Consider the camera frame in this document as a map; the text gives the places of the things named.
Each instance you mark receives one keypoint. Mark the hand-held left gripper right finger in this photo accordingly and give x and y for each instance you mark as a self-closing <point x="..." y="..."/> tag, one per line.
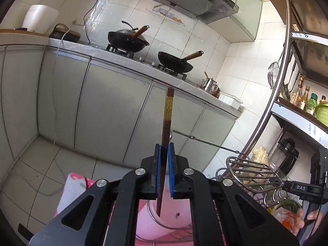
<point x="171" y="169"/>

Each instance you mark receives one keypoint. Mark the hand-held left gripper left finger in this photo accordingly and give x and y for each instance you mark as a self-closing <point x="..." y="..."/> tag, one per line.
<point x="158" y="169"/>

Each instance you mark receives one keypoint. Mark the pink plastic utensil cup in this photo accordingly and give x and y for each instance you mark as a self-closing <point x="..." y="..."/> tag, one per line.
<point x="176" y="207"/>

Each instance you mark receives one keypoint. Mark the dark chopstick with gold band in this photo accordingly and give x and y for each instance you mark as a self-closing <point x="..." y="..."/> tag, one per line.
<point x="167" y="107"/>

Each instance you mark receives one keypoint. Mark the person's right hand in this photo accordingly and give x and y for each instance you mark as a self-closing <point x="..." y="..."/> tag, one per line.
<point x="296" y="223"/>

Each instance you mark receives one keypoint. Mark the plastic bag of vegetables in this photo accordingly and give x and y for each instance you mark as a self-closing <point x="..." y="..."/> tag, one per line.
<point x="284" y="207"/>

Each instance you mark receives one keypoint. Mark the green plastic basket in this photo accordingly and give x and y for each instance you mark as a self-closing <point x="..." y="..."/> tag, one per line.
<point x="321" y="112"/>

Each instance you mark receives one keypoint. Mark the white plastic bag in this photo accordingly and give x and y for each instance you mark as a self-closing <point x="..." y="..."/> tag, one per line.
<point x="260" y="156"/>

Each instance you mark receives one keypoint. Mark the green capped bottle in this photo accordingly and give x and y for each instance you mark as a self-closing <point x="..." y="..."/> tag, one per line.
<point x="311" y="105"/>

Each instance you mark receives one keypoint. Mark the golden oil bottle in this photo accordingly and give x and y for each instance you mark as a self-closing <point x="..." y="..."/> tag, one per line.
<point x="305" y="98"/>

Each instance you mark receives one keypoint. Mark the pink drip tray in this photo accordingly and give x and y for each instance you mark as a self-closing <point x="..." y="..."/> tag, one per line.
<point x="140" y="243"/>

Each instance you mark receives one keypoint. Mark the grey kitchen base cabinet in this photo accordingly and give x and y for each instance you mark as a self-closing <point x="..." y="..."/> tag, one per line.
<point x="110" y="107"/>

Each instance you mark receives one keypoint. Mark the bottles on shelf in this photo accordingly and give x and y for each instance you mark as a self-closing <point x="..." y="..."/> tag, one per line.
<point x="298" y="93"/>

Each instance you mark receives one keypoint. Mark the steel shelf rack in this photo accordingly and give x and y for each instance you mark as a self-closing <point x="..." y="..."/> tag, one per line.
<point x="269" y="107"/>

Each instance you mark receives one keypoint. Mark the pink floral cloth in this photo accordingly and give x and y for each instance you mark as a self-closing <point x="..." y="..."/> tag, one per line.
<point x="74" y="192"/>

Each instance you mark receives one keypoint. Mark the brown ceramic cup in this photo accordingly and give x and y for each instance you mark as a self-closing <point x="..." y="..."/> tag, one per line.
<point x="217" y="92"/>

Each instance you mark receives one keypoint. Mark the white plastic container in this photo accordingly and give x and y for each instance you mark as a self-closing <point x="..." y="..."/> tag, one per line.
<point x="230" y="100"/>

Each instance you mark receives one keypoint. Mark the steel kettle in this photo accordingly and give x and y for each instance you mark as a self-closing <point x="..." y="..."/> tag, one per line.
<point x="208" y="84"/>

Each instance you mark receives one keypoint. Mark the gas stove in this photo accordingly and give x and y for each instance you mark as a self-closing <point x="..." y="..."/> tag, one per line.
<point x="120" y="51"/>

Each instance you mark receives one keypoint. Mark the steel wok lid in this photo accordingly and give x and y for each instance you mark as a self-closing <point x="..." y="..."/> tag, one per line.
<point x="123" y="32"/>

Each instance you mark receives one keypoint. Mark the dark clay pot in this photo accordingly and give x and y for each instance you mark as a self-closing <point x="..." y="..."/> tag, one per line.
<point x="64" y="33"/>

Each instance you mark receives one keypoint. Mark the white rice cooker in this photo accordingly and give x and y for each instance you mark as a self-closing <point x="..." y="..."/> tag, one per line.
<point x="38" y="18"/>

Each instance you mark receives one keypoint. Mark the wooden cutting board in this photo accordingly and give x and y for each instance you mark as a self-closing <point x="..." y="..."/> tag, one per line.
<point x="15" y="31"/>

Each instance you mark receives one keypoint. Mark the wall socket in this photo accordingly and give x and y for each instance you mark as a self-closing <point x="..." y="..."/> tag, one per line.
<point x="78" y="22"/>

